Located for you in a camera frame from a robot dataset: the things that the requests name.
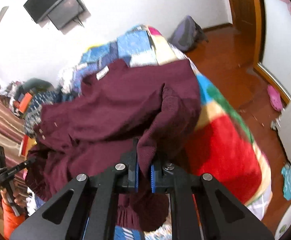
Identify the clutter pile in corner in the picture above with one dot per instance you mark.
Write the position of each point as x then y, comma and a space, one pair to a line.
7, 93

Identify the orange box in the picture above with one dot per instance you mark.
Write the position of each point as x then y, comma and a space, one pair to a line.
23, 105

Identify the colourful fleece blanket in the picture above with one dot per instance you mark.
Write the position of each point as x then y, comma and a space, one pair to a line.
221, 143

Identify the grey purple backpack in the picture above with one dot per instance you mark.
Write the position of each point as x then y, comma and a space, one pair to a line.
187, 35

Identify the red tissue box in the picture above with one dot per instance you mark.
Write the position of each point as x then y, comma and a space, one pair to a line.
25, 145

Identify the orange sleeve forearm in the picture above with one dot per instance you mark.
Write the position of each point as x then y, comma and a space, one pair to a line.
10, 220

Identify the blue patchwork bedspread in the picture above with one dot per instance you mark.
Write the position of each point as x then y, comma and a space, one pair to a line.
142, 45

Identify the maroon button shirt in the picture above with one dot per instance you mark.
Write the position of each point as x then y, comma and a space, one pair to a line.
150, 109

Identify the pink slipper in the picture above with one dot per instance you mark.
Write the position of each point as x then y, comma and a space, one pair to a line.
275, 98

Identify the navy patterned folded garment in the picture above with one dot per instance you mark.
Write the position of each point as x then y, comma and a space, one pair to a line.
32, 116

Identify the brown wooden door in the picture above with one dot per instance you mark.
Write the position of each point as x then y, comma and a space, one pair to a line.
243, 14

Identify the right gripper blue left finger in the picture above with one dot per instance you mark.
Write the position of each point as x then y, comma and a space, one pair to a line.
129, 182

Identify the small black wall monitor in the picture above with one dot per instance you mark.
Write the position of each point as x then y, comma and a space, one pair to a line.
65, 12

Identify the person's left hand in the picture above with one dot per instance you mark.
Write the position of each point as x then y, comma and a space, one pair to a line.
20, 200

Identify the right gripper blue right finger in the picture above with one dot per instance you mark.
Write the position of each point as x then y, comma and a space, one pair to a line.
156, 177

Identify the white sliding wardrobe door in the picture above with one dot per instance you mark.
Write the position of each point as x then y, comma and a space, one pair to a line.
275, 59

